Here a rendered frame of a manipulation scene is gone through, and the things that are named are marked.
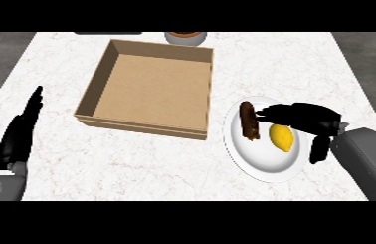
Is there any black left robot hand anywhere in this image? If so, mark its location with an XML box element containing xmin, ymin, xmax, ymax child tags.
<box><xmin>0</xmin><ymin>85</ymin><xmax>46</xmax><ymax>170</ymax></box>

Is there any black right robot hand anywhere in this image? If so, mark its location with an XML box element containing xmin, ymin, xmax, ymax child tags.
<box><xmin>254</xmin><ymin>102</ymin><xmax>344</xmax><ymax>165</ymax></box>

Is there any yellow lemon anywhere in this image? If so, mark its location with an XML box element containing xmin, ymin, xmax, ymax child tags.
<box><xmin>268</xmin><ymin>123</ymin><xmax>296</xmax><ymax>153</ymax></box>

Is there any white plate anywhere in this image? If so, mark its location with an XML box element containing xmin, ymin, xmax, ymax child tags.
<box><xmin>222</xmin><ymin>96</ymin><xmax>315</xmax><ymax>184</ymax></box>

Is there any open cardboard box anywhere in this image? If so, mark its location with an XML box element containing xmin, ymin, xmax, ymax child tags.
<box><xmin>74</xmin><ymin>39</ymin><xmax>216</xmax><ymax>141</ymax></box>

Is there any brown elongated pastry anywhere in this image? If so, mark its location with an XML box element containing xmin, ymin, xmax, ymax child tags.
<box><xmin>238</xmin><ymin>101</ymin><xmax>262</xmax><ymax>142</ymax></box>

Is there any grey bowl with brown contents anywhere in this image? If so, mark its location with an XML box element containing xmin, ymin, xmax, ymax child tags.
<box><xmin>164</xmin><ymin>31</ymin><xmax>209</xmax><ymax>47</ymax></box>

